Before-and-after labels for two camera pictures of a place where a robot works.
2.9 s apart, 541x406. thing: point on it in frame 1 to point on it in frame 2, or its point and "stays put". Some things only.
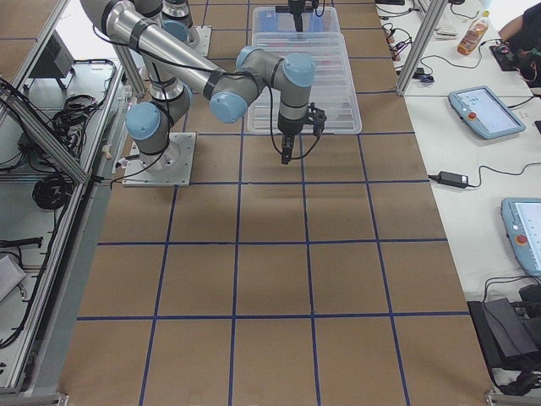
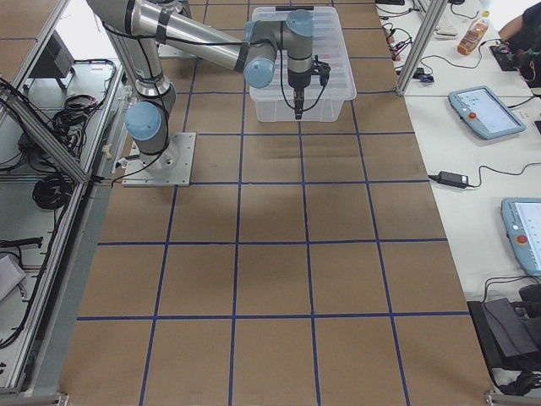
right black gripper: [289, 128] to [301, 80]
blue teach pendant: [484, 112] stays put
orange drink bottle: [473, 35] stays put
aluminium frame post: [430, 19] stays put
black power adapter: [452, 179] stays put
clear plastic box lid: [263, 112] to [329, 45]
